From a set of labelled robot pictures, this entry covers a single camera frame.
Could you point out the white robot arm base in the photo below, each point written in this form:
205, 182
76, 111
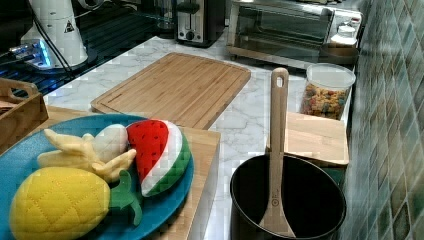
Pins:
54, 41

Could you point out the wooden counter board under plate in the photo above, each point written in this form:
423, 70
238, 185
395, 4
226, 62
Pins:
183, 213

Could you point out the bamboo cutting board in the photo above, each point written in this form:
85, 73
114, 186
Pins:
188, 90

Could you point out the plush watermelon slice toy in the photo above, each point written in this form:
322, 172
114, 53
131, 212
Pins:
162, 154

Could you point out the silver toaster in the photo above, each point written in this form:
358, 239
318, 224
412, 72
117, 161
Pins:
200, 23

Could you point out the light wooden block shelf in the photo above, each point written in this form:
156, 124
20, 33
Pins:
322, 141

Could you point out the silver toaster oven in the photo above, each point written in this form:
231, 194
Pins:
287, 32

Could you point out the cereal container with lid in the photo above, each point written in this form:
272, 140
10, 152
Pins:
326, 90

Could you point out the wooden spatula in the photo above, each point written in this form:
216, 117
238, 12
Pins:
274, 218

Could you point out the black cooking pot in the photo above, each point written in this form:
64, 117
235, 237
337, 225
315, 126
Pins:
314, 205

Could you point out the plush banana toy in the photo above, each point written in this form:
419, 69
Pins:
105, 154

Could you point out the dark brown bowl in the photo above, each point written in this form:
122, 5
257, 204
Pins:
338, 55

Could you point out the white lidded jar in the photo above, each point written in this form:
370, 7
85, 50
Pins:
345, 36

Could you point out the plush pineapple toy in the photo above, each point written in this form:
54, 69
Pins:
59, 203

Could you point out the blue plate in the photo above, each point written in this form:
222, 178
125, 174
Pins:
17, 164

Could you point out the wooden tray with handle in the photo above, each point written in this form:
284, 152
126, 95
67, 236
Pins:
22, 110

